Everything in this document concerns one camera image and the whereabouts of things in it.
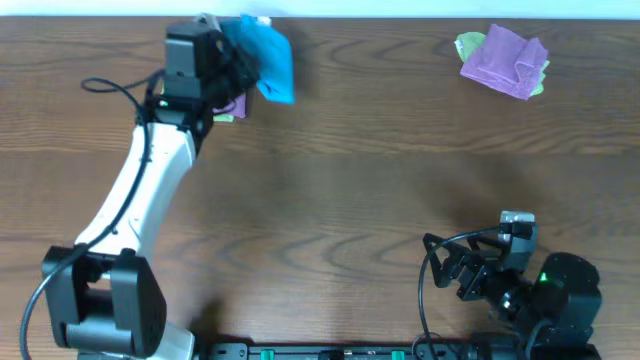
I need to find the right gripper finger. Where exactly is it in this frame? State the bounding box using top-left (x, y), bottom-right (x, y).
top-left (423, 233), bottom-right (463, 288)
top-left (456, 267), bottom-right (487, 301)

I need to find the blue cloth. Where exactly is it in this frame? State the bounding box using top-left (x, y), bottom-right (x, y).
top-left (221, 15), bottom-right (295, 105)

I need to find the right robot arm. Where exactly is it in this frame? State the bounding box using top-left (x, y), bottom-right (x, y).
top-left (421, 224), bottom-right (602, 359)

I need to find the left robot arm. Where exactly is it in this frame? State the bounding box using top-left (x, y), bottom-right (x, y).
top-left (35, 15), bottom-right (258, 359)

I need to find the folded purple cloth left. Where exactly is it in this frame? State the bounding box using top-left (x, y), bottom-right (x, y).
top-left (213, 93), bottom-right (247, 121)

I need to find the folded green cloth left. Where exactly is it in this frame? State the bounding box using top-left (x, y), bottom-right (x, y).
top-left (213, 114), bottom-right (235, 123)

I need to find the purple cloth right pile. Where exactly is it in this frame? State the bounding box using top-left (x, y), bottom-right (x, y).
top-left (460, 24), bottom-right (550, 100)

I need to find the green cloth right pile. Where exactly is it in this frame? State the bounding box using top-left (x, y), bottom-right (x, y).
top-left (454, 32), bottom-right (486, 63)

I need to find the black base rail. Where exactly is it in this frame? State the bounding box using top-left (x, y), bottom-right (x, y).
top-left (199, 341), bottom-right (604, 360)

